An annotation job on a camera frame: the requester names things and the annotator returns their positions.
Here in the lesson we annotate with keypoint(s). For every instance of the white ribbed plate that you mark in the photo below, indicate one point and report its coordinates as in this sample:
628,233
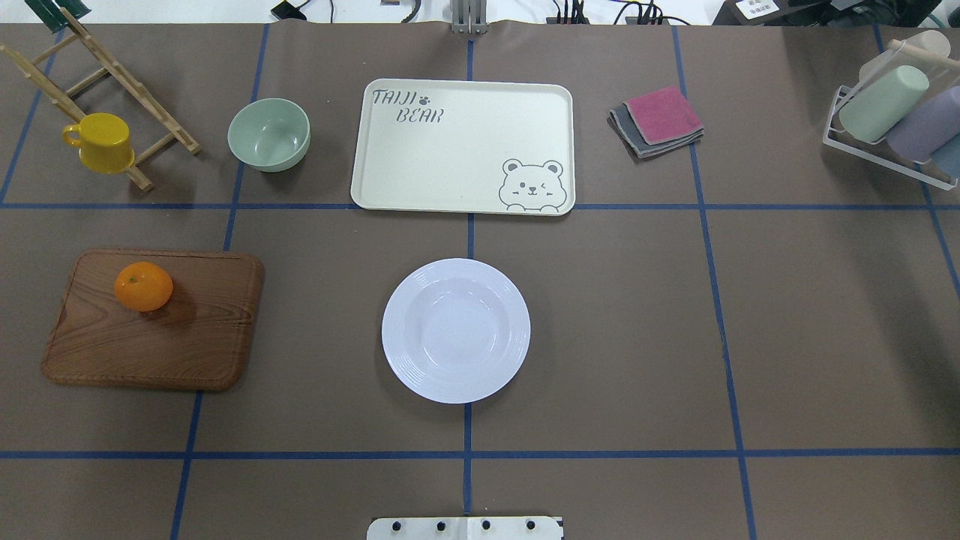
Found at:
456,331

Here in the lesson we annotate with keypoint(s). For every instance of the orange fruit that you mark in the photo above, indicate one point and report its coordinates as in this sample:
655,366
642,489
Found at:
143,286

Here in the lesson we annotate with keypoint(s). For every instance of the cream bear serving tray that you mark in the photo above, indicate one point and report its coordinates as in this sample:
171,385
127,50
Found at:
465,147

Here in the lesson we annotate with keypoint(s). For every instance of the pink folded cloth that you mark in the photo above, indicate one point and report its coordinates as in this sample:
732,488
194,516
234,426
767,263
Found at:
663,116

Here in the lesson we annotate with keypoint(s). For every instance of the light green bowl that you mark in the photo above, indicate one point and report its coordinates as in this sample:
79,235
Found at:
271,134

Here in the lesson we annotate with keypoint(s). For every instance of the wooden cutting board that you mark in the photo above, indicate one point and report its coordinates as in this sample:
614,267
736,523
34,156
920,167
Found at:
200,340

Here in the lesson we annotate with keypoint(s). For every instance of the black device on desk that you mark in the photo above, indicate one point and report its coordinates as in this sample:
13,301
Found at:
286,10

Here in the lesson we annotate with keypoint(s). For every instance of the yellow mug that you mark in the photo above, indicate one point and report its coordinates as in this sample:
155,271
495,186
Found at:
103,141

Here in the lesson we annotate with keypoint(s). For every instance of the light green cup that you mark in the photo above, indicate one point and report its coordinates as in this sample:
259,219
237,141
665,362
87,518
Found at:
876,109

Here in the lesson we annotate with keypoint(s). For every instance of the clear acrylic cup rack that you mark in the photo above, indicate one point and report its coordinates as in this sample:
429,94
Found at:
942,75

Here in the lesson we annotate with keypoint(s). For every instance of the lavender cup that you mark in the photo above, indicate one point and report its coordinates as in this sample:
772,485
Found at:
927,128

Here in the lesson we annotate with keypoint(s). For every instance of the light blue cup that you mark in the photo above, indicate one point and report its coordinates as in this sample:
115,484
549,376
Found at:
946,158

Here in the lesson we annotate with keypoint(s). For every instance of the wooden mug drying rack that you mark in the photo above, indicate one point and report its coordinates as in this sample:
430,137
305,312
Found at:
109,67

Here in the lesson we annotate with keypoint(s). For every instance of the cream cup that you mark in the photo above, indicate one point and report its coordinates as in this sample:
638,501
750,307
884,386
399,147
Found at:
932,41

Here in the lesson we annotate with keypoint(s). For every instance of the grey aluminium frame post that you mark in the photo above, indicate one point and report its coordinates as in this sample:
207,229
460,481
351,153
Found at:
469,17

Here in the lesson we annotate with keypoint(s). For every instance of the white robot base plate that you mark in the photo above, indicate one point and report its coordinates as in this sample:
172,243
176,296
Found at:
472,527

